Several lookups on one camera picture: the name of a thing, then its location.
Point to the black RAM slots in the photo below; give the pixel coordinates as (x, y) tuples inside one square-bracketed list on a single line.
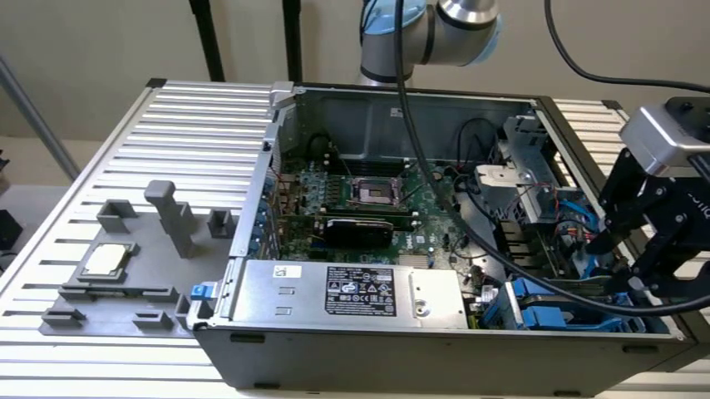
[(374, 166)]

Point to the green motherboard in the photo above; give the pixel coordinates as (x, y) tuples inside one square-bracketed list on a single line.
[(433, 232)]

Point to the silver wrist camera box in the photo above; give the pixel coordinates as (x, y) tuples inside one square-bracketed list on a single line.
[(662, 139)]

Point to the blue plastic disk carriers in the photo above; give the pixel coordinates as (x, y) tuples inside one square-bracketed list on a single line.
[(546, 318)]

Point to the grey parts rack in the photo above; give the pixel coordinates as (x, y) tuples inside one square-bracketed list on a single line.
[(111, 307)]

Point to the black graphics card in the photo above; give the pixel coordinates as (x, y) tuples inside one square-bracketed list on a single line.
[(358, 230)]

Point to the silver power supply unit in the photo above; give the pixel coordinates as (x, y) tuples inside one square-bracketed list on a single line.
[(305, 291)]

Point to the grey metal pole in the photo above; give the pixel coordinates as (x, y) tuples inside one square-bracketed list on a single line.
[(39, 120)]

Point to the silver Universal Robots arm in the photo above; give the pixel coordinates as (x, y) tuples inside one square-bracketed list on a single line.
[(444, 37)]

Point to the silver metal disk bay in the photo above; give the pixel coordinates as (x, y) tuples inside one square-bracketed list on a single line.
[(521, 174)]

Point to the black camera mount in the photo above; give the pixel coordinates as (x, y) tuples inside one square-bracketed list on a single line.
[(690, 114)]

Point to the CPU socket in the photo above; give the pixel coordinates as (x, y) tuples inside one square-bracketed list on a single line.
[(374, 191)]

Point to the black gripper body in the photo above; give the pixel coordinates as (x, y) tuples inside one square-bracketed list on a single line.
[(685, 208)]

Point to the black stand pole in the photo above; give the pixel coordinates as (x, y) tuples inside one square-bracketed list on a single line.
[(209, 41), (293, 41)]

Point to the black box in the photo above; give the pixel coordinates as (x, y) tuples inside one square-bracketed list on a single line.
[(8, 228)]

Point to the blue case latch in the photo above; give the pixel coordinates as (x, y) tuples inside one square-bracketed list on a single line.
[(202, 291)]

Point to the open black PC case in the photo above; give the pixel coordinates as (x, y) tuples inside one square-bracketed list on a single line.
[(389, 357)]

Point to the silver CPU chip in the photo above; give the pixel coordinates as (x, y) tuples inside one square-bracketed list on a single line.
[(110, 260)]

